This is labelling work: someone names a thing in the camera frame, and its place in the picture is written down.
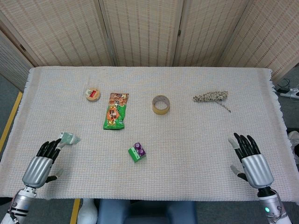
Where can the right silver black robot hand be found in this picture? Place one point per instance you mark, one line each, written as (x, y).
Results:
(257, 169)

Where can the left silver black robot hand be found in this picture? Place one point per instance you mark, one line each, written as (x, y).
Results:
(37, 170)

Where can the green toy brick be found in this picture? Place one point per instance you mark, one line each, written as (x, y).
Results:
(134, 156)

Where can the purple toy brick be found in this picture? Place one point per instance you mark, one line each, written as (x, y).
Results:
(141, 152)

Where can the crumpled pale green paper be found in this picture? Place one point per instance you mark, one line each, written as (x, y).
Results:
(70, 138)

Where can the white shoe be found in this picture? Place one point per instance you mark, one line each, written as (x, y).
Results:
(294, 137)

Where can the white robot body shell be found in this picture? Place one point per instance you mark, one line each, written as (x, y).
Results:
(87, 212)

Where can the white woven tablecloth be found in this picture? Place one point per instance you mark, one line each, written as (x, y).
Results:
(187, 151)

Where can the white power strip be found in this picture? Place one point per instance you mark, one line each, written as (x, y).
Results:
(290, 93)

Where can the round wooden box red label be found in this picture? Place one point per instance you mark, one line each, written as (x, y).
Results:
(93, 95)

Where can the green orange snack bag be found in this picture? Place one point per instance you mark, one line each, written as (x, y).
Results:
(114, 114)

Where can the yellow tape roll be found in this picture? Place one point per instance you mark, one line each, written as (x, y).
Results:
(161, 112)

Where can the woven folding screen panel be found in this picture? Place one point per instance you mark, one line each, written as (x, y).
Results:
(142, 30)
(58, 30)
(268, 35)
(9, 60)
(210, 30)

